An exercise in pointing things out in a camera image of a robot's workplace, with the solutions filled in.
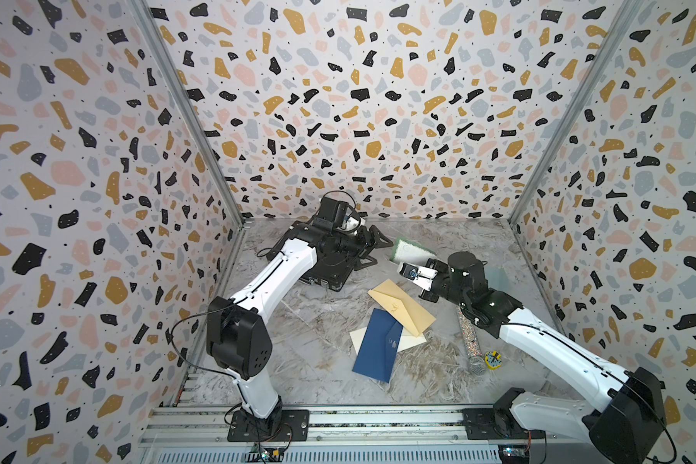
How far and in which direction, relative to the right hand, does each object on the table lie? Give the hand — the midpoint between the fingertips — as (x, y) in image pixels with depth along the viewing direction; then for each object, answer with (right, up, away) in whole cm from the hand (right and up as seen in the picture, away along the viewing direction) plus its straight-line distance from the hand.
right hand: (414, 265), depth 77 cm
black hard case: (-24, -8, +20) cm, 32 cm away
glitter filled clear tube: (+18, -28, +4) cm, 33 cm away
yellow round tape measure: (+24, -28, +7) cm, 38 cm away
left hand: (-7, +4, -1) cm, 8 cm away
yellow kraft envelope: (+2, -17, +16) cm, 23 cm away
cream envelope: (0, -23, +11) cm, 26 cm away
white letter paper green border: (-1, +3, +1) cm, 4 cm away
